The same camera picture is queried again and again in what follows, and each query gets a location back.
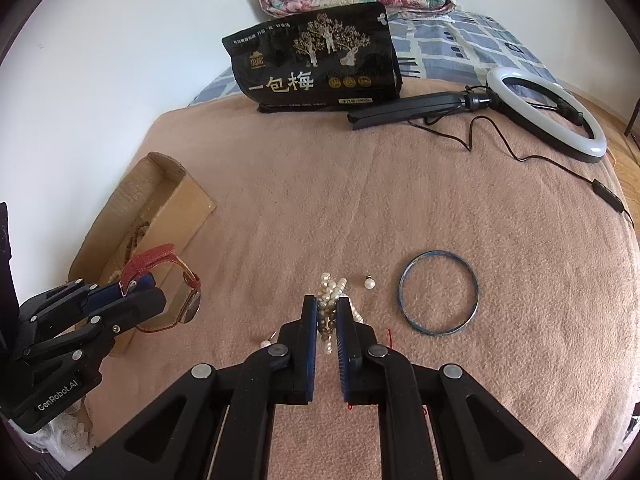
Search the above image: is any white ring light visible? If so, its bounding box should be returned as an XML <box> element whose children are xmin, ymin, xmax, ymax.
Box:
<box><xmin>486</xmin><ymin>67</ymin><xmax>608</xmax><ymax>163</ymax></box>

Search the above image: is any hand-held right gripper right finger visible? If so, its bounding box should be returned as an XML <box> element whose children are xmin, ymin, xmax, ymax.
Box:
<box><xmin>335</xmin><ymin>297</ymin><xmax>577</xmax><ymax>480</ymax></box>

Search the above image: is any white pearl bracelet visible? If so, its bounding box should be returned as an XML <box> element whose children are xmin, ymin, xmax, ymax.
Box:
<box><xmin>317</xmin><ymin>271</ymin><xmax>366</xmax><ymax>356</ymax></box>

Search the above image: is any black snack bag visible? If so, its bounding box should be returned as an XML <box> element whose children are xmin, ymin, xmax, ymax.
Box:
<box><xmin>221</xmin><ymin>1</ymin><xmax>403</xmax><ymax>113</ymax></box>

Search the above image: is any brown bead bracelet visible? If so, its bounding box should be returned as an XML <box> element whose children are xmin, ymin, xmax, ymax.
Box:
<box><xmin>317</xmin><ymin>306</ymin><xmax>339</xmax><ymax>343</ymax></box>

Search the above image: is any blue patterned bedsheet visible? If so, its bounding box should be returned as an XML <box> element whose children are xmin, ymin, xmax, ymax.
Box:
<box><xmin>189</xmin><ymin>10</ymin><xmax>566</xmax><ymax>107</ymax></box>

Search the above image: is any clear plastic bag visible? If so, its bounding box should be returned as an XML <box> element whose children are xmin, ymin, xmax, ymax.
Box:
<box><xmin>20</xmin><ymin>400</ymin><xmax>96</xmax><ymax>466</ymax></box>

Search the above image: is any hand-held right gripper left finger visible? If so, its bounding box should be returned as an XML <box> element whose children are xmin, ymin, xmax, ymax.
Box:
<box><xmin>65</xmin><ymin>295</ymin><xmax>321</xmax><ymax>480</ymax></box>

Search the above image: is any red strap wristwatch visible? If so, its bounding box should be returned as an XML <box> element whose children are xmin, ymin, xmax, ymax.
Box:
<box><xmin>121</xmin><ymin>243</ymin><xmax>202</xmax><ymax>335</ymax></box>

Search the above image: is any black folded tripod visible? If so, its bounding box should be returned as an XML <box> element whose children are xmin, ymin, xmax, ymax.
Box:
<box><xmin>346</xmin><ymin>87</ymin><xmax>496</xmax><ymax>132</ymax></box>

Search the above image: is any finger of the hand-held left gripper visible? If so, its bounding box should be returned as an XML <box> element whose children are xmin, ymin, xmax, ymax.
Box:
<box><xmin>17</xmin><ymin>273</ymin><xmax>157</xmax><ymax>331</ymax></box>
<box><xmin>12</xmin><ymin>287</ymin><xmax>168</xmax><ymax>368</ymax></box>

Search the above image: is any black cable with switch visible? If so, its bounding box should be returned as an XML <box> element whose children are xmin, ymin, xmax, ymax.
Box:
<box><xmin>410</xmin><ymin>110</ymin><xmax>633</xmax><ymax>221</ymax></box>

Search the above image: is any pink fleece blanket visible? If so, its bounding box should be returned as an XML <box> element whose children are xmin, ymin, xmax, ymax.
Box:
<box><xmin>82</xmin><ymin>80</ymin><xmax>640</xmax><ymax>480</ymax></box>

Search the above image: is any brown bead necklace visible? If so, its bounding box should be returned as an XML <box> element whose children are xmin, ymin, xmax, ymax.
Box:
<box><xmin>106</xmin><ymin>220</ymin><xmax>151</xmax><ymax>286</ymax></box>

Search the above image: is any cardboard box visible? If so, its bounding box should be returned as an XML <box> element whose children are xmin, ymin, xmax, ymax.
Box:
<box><xmin>67</xmin><ymin>152</ymin><xmax>218</xmax><ymax>358</ymax></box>

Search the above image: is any blue bangle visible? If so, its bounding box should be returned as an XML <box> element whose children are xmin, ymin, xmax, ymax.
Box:
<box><xmin>398</xmin><ymin>251</ymin><xmax>480</xmax><ymax>335</ymax></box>

